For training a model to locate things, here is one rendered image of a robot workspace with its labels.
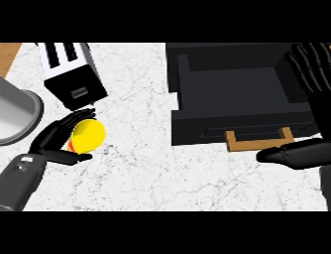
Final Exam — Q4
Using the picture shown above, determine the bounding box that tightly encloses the grey cylindrical pot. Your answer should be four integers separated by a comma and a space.
0, 62, 45, 147

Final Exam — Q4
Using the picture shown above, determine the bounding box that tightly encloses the black and white toaster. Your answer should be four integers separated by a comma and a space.
35, 42, 109, 112

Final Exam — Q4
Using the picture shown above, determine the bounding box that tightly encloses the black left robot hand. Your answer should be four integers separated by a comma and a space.
28, 107, 97, 167

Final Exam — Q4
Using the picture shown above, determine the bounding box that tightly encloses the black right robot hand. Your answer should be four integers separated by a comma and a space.
253, 42, 331, 171

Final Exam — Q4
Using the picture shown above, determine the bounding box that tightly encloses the black open drawer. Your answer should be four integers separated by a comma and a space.
165, 42, 323, 147

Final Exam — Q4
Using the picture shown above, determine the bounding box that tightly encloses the wooden drawer handle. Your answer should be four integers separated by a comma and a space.
224, 127, 295, 153

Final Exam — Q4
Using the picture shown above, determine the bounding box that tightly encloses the yellow cup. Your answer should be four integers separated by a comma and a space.
66, 119, 106, 155

